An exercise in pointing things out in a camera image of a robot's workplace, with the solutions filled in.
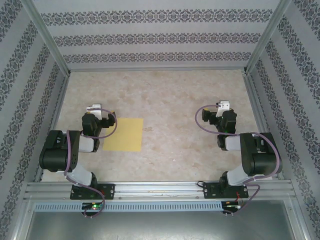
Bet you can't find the yellow paper sheet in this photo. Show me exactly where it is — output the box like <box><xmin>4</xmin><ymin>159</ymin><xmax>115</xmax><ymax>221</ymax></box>
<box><xmin>102</xmin><ymin>118</ymin><xmax>144</xmax><ymax>152</ymax></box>

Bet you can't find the left controller board green light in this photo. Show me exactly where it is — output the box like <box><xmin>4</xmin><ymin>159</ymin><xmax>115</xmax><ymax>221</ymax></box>
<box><xmin>81</xmin><ymin>202</ymin><xmax>105</xmax><ymax>210</ymax></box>

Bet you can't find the right controller board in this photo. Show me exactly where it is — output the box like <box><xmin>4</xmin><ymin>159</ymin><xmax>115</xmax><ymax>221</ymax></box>
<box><xmin>223</xmin><ymin>201</ymin><xmax>242</xmax><ymax>210</ymax></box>

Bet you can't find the brushed grey metal panel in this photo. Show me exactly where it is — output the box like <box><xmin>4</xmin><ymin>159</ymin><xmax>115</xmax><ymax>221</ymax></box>
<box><xmin>24</xmin><ymin>209</ymin><xmax>308</xmax><ymax>240</ymax></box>

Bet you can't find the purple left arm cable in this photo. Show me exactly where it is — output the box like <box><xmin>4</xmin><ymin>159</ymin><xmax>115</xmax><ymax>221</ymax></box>
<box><xmin>64</xmin><ymin>106</ymin><xmax>118</xmax><ymax>219</ymax></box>

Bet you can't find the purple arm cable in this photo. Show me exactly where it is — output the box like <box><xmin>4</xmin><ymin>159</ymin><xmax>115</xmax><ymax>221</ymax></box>
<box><xmin>64</xmin><ymin>106</ymin><xmax>118</xmax><ymax>219</ymax></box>
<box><xmin>195</xmin><ymin>104</ymin><xmax>282</xmax><ymax>212</ymax></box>

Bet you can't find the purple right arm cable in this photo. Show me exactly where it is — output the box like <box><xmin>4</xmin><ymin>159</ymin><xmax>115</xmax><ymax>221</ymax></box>
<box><xmin>195</xmin><ymin>104</ymin><xmax>282</xmax><ymax>212</ymax></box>

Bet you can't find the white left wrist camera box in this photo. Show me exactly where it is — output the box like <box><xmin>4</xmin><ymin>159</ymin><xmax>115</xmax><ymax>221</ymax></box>
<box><xmin>86</xmin><ymin>103</ymin><xmax>103</xmax><ymax>120</ymax></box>

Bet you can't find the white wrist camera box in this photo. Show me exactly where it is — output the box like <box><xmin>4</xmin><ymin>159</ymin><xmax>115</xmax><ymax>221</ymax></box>
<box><xmin>216</xmin><ymin>100</ymin><xmax>231</xmax><ymax>118</ymax></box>
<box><xmin>86</xmin><ymin>103</ymin><xmax>103</xmax><ymax>120</ymax></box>

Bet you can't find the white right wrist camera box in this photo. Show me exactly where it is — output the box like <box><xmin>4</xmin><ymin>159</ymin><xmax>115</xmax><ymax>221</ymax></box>
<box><xmin>216</xmin><ymin>100</ymin><xmax>231</xmax><ymax>118</ymax></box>

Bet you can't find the aluminium side frame rail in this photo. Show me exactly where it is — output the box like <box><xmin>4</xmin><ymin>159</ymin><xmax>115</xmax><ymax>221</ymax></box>
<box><xmin>243</xmin><ymin>73</ymin><xmax>285</xmax><ymax>181</ymax></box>
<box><xmin>33</xmin><ymin>73</ymin><xmax>72</xmax><ymax>183</ymax></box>

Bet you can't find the aluminium back frame rail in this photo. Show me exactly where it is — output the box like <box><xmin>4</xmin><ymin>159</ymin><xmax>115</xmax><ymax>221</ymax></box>
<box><xmin>68</xmin><ymin>66</ymin><xmax>247</xmax><ymax>73</ymax></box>

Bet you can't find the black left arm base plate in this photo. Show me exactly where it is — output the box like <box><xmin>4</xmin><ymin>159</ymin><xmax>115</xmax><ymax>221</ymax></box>
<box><xmin>69</xmin><ymin>183</ymin><xmax>116</xmax><ymax>201</ymax></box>

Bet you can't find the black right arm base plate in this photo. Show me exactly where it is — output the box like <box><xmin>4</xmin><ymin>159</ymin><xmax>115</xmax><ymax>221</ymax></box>
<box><xmin>202</xmin><ymin>181</ymin><xmax>250</xmax><ymax>200</ymax></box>

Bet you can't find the aluminium mounting rail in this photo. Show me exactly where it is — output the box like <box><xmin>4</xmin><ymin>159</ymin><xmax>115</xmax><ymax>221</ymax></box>
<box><xmin>23</xmin><ymin>181</ymin><xmax>297</xmax><ymax>201</ymax></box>

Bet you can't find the aluminium frame post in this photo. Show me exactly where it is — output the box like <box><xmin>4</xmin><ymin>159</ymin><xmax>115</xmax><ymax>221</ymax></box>
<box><xmin>243</xmin><ymin>0</ymin><xmax>292</xmax><ymax>75</ymax></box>
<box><xmin>21</xmin><ymin>0</ymin><xmax>71</xmax><ymax>76</ymax></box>

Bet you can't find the grey slotted cable duct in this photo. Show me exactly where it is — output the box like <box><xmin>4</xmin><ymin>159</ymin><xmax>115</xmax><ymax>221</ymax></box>
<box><xmin>33</xmin><ymin>201</ymin><xmax>224</xmax><ymax>213</ymax></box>

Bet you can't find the aluminium front frame bar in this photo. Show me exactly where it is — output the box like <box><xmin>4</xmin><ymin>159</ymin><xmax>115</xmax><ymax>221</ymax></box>
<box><xmin>289</xmin><ymin>199</ymin><xmax>314</xmax><ymax>240</ymax></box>
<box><xmin>8</xmin><ymin>199</ymin><xmax>36</xmax><ymax>240</ymax></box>

